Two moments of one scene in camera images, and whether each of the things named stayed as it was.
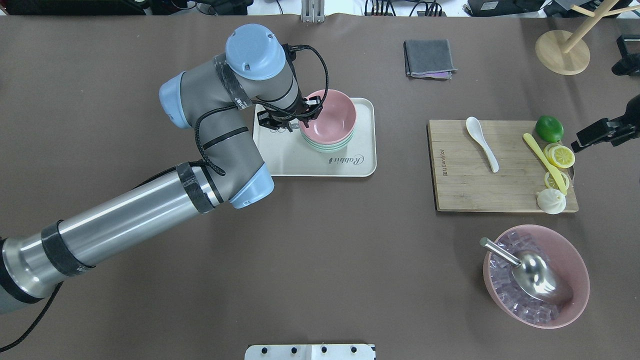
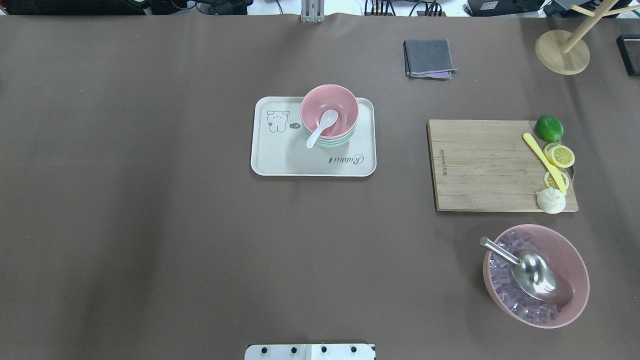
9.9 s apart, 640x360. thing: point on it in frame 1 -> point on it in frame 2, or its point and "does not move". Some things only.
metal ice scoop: [537, 273] does not move
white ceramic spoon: [475, 129] -> [327, 119]
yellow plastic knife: [557, 176] does not move
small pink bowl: [336, 121] does not move
